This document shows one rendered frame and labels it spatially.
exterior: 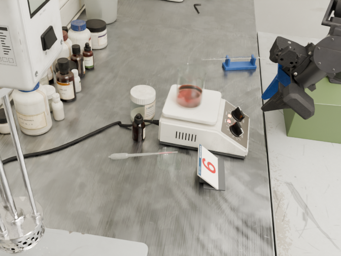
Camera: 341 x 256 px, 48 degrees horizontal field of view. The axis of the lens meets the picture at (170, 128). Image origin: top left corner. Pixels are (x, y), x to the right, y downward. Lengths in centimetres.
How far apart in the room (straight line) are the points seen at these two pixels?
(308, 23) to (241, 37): 100
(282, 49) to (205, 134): 25
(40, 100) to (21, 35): 56
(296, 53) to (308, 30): 165
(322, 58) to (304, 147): 35
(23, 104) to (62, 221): 27
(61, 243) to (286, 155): 52
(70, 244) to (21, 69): 43
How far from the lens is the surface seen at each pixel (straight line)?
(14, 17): 30
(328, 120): 94
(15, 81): 33
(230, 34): 138
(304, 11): 231
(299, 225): 78
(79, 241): 70
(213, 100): 87
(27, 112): 87
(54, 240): 70
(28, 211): 54
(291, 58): 69
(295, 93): 67
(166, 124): 82
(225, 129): 84
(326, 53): 64
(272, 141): 93
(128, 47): 124
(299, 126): 94
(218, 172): 82
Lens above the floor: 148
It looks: 40 degrees down
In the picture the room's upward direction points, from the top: 5 degrees clockwise
